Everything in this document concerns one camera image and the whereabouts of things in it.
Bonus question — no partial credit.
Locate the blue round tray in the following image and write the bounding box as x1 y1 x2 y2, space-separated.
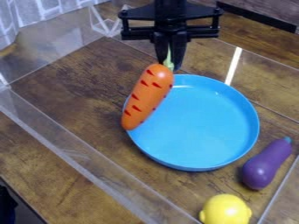
127 74 259 172

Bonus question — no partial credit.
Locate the white patterned curtain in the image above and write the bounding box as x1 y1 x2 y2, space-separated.
0 0 109 51

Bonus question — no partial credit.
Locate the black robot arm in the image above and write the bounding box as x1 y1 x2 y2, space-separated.
118 0 223 70

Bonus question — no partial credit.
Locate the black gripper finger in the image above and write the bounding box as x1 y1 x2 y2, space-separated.
153 32 170 64
171 31 189 70

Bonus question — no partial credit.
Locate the dark baseboard strip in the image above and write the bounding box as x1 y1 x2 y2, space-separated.
217 1 299 33

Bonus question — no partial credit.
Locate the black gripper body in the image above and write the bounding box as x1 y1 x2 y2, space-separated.
118 3 223 40

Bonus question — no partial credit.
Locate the orange toy carrot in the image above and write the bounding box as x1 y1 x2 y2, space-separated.
122 52 174 130

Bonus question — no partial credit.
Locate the purple toy eggplant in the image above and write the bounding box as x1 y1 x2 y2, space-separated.
242 136 293 190

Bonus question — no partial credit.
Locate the yellow toy lemon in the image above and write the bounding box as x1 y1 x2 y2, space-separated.
199 193 253 224

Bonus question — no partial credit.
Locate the clear acrylic enclosure wall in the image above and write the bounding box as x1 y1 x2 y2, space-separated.
0 3 299 224

